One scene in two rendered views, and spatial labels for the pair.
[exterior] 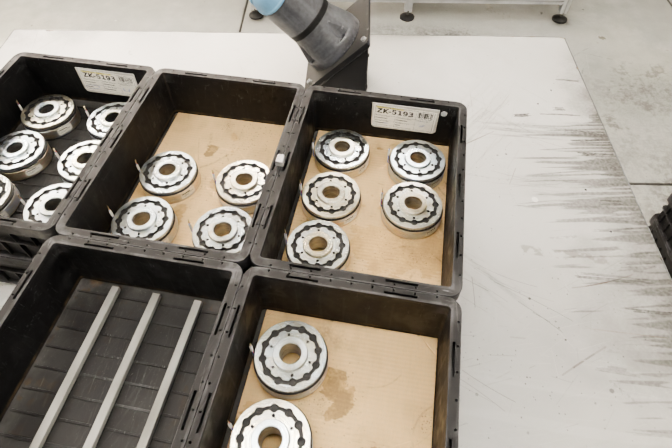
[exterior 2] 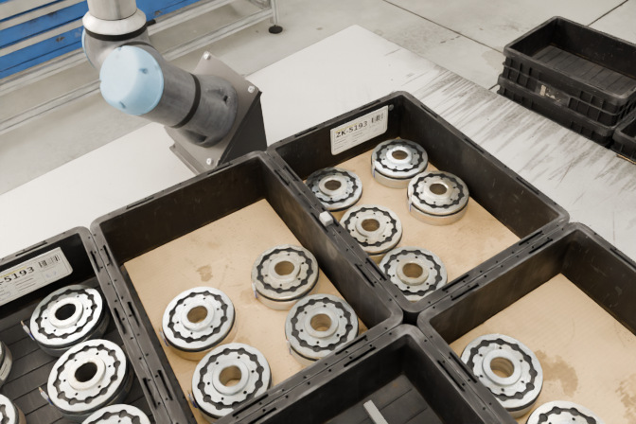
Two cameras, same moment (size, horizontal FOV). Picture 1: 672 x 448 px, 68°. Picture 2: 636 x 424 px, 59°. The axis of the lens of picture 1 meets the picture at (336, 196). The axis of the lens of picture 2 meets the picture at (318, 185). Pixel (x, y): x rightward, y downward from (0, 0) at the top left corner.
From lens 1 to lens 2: 0.47 m
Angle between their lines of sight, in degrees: 27
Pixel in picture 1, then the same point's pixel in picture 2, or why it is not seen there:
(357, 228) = (412, 241)
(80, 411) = not seen: outside the picture
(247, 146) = (237, 245)
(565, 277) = (543, 185)
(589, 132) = (446, 79)
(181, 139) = (160, 284)
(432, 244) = (476, 212)
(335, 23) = (213, 88)
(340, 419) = (578, 386)
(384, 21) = not seen: hidden behind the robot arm
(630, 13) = (323, 1)
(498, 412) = not seen: hidden behind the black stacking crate
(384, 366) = (556, 322)
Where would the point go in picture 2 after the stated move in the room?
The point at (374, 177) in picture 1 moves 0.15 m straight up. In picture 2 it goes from (376, 195) to (378, 129)
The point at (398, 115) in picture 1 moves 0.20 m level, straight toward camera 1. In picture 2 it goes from (355, 131) to (427, 193)
